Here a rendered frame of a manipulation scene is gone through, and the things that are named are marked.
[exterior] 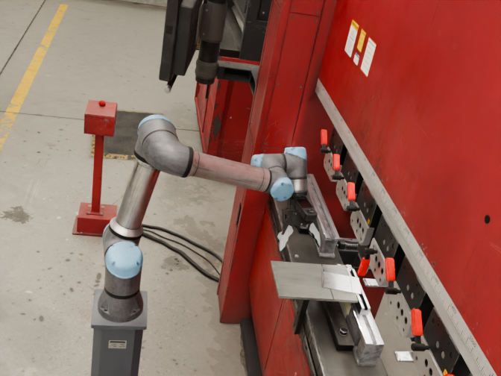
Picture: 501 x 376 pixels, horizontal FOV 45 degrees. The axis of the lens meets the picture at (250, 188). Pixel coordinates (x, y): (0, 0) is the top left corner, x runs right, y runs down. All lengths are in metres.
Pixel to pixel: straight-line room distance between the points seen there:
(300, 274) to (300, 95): 0.89
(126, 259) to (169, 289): 1.48
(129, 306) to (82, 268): 1.50
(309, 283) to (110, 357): 0.72
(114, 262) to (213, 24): 1.46
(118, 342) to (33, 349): 1.01
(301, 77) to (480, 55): 1.26
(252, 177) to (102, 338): 0.74
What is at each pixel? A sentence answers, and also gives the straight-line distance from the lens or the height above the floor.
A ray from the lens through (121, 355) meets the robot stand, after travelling 2.16.
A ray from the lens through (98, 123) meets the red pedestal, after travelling 3.39.
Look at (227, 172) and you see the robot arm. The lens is 1.83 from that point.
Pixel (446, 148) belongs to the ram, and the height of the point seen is 1.66.
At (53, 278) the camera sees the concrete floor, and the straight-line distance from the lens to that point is 3.45.
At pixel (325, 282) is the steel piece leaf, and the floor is 1.00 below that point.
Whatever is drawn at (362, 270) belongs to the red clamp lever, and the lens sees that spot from 1.81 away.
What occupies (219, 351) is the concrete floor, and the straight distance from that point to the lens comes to 3.12.
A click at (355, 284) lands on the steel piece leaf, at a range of 2.05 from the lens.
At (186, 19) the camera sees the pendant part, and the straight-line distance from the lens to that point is 2.63.
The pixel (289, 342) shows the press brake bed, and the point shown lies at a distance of 2.27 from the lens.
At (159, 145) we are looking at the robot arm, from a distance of 1.79.
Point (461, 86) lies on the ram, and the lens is 1.48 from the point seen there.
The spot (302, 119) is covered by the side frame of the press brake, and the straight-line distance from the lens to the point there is 2.65.
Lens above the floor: 2.19
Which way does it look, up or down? 29 degrees down
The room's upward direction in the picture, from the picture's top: 11 degrees clockwise
